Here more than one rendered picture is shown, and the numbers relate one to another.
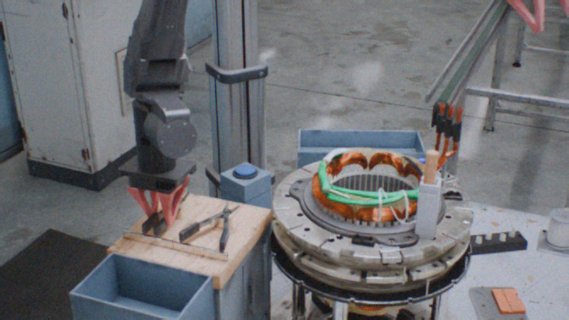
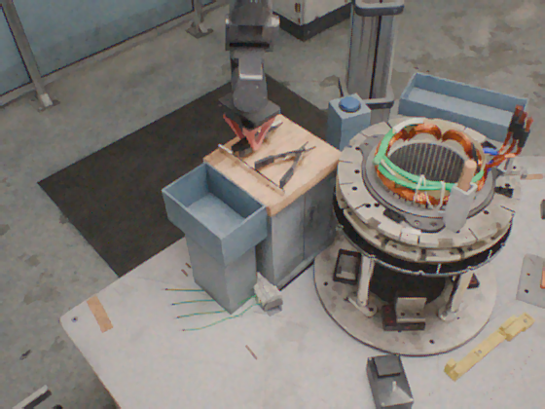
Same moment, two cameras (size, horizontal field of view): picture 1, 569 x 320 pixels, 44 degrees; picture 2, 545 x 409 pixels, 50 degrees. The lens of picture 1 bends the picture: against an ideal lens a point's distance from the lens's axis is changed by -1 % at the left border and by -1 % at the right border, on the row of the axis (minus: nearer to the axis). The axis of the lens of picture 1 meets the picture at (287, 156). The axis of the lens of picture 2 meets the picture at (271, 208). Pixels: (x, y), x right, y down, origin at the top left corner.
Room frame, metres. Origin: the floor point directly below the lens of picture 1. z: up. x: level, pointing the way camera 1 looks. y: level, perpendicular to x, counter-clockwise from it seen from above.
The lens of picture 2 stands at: (0.19, -0.21, 1.83)
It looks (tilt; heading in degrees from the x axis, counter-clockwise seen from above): 48 degrees down; 27
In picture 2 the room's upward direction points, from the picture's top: 2 degrees counter-clockwise
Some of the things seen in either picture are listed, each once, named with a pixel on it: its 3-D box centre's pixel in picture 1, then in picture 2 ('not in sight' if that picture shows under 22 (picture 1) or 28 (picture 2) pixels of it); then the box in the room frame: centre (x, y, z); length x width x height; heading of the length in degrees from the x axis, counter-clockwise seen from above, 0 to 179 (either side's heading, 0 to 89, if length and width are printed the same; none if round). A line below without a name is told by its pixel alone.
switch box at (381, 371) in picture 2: not in sight; (388, 383); (0.71, -0.18, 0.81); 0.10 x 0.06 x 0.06; 33
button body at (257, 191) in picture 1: (246, 228); (345, 148); (1.18, 0.08, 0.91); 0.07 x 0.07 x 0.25; 46
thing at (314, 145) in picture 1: (356, 202); (451, 148); (1.26, -0.14, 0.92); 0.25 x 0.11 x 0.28; 88
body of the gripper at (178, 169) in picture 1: (157, 154); (248, 94); (0.94, 0.20, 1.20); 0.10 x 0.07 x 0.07; 70
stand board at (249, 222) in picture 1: (193, 234); (273, 161); (0.94, 0.15, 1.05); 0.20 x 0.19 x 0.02; 159
